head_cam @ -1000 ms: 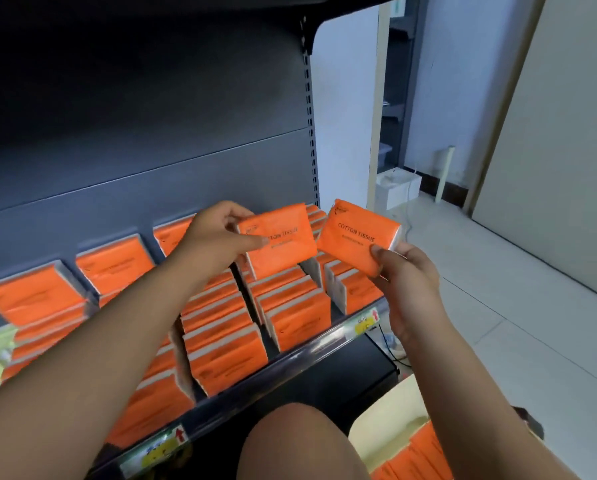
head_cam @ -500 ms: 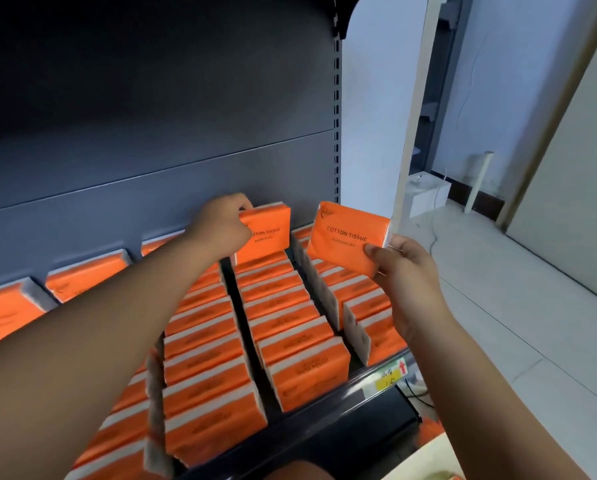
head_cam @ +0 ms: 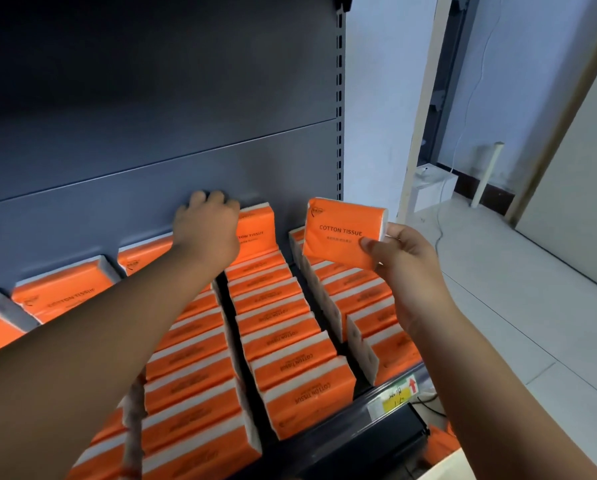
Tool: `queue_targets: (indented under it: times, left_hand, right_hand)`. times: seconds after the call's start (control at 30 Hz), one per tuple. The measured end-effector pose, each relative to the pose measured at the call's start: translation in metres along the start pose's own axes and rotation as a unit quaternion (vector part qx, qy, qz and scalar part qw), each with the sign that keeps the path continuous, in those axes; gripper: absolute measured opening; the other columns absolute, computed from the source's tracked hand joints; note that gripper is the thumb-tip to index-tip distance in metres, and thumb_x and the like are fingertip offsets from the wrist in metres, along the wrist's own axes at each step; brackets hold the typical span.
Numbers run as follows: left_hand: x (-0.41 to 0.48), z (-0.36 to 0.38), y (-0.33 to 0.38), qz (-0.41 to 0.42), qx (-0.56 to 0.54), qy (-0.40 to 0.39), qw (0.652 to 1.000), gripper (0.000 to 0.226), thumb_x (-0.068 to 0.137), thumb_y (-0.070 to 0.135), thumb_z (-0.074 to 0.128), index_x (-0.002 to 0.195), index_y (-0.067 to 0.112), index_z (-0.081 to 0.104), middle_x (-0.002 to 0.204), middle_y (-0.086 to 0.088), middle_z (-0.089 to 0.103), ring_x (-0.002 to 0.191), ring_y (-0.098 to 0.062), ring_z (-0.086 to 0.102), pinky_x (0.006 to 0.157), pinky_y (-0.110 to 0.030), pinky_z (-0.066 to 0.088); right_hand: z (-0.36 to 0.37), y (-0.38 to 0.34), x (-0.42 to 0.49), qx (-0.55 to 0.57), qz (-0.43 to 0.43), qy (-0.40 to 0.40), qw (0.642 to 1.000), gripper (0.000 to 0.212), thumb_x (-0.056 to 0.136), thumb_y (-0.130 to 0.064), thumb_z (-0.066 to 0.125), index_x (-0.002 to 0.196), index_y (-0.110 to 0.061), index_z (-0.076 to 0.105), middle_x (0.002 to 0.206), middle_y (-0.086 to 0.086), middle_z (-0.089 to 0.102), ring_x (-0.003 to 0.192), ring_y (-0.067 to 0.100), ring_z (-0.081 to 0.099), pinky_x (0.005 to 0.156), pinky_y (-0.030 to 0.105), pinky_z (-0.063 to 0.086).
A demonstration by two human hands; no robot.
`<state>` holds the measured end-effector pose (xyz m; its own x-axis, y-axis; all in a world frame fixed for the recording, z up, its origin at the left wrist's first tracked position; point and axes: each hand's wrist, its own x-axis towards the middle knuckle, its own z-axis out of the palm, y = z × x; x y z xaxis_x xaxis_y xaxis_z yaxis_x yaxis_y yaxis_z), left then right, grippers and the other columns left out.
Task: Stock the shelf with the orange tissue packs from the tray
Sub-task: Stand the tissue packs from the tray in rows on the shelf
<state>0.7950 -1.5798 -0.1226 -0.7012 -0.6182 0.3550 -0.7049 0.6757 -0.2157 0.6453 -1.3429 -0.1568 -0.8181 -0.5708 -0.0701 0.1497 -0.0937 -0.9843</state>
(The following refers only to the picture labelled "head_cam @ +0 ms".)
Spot person's left hand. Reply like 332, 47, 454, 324
172, 190, 241, 275

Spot person's right hand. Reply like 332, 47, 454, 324
361, 223, 455, 331

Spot orange soft tissue pack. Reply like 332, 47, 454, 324
302, 197, 389, 272

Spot person's left forearm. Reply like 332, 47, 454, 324
0, 241, 229, 480

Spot person's right forearm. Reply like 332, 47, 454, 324
403, 309, 597, 480

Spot white box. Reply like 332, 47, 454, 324
412, 164, 459, 213

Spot white pipe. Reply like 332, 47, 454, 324
471, 142, 505, 210

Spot rows of orange tissue packets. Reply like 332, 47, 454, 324
0, 202, 425, 480

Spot dark grey metal shelving unit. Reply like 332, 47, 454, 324
0, 0, 430, 480

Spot yellow white shelf price label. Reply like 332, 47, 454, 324
369, 375, 420, 415

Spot orange tissue packet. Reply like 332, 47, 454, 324
423, 423, 460, 466

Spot white door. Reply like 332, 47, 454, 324
516, 40, 597, 311

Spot white cable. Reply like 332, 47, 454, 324
419, 0, 504, 255

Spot white door post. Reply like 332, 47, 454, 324
396, 0, 453, 224

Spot beige wooden door frame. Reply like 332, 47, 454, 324
504, 5, 597, 226

